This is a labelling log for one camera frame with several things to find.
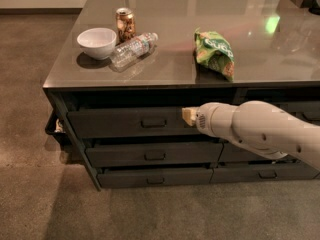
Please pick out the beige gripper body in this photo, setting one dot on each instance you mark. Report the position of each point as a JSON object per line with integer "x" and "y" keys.
{"x": 202, "y": 117}

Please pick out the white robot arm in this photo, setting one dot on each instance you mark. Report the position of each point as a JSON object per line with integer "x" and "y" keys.
{"x": 258, "y": 127}

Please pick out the green chip bag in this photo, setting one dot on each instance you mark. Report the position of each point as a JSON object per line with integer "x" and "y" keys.
{"x": 214, "y": 52}

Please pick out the clear plastic water bottle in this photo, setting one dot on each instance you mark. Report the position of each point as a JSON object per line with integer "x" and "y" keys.
{"x": 127, "y": 52}

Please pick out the white ceramic bowl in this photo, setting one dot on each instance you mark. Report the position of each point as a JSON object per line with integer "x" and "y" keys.
{"x": 97, "y": 43}

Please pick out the orange soda can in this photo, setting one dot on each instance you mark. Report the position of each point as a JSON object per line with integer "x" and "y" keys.
{"x": 125, "y": 21}

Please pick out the black bin beside cabinet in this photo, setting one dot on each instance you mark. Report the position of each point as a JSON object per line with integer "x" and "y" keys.
{"x": 55, "y": 128}

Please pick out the dark drawer cabinet frame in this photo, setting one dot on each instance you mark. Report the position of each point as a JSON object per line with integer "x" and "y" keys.
{"x": 276, "y": 52}

